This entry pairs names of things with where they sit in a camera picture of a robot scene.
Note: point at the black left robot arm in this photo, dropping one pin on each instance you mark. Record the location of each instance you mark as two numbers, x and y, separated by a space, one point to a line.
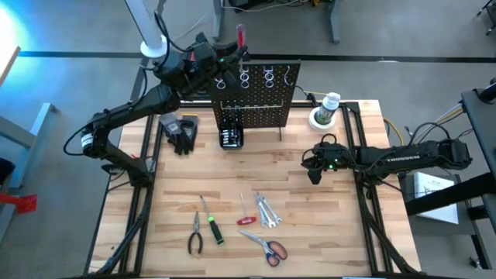
128 110

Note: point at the black metal stand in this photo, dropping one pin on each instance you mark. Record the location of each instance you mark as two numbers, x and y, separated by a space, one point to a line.
480 124

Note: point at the grey side table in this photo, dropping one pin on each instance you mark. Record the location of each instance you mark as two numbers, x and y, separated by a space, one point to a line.
434 230

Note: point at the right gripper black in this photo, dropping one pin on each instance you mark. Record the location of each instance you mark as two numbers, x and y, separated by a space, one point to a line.
333 155

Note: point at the red flat object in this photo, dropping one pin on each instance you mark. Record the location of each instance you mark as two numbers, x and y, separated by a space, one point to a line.
23 203

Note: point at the white tape roll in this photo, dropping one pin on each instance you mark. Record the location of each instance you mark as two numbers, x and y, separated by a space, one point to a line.
313 121

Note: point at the white cap plastic bottle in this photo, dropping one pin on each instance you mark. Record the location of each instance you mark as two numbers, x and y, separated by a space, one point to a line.
328 106

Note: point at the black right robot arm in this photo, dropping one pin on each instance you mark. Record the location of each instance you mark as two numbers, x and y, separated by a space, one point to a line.
407 157

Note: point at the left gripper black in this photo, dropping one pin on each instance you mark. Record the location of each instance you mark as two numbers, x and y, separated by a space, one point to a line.
205 62

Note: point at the black aluminium extrusion frame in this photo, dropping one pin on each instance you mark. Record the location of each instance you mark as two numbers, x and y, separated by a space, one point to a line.
352 105

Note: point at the black socket set tray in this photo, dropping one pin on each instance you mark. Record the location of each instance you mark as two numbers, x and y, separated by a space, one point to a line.
231 137

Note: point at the wooden board edge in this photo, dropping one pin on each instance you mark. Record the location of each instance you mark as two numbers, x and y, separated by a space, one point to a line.
9 64

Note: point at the grey metal bench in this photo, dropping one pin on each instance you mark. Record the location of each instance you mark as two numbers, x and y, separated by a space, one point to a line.
38 128

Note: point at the silver multi-slot rack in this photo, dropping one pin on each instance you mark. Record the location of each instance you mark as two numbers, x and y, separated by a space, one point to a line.
252 105

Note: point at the black metal pegboard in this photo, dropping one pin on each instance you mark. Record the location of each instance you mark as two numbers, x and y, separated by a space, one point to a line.
255 112

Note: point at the grey black work glove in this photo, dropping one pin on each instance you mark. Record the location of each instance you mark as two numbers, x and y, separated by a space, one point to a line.
170 124

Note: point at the grey desk leg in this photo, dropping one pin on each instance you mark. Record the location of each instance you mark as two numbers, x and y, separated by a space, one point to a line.
219 19
334 21

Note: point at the white paper booklet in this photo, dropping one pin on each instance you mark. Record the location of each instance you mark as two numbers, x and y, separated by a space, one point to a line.
436 197

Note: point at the silver curved peg hook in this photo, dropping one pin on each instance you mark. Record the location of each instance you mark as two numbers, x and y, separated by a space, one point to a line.
286 77

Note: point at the white tower fan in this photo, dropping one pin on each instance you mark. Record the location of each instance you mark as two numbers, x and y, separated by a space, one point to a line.
145 23

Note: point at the black chair base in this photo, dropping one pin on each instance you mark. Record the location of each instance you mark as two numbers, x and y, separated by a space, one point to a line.
489 15

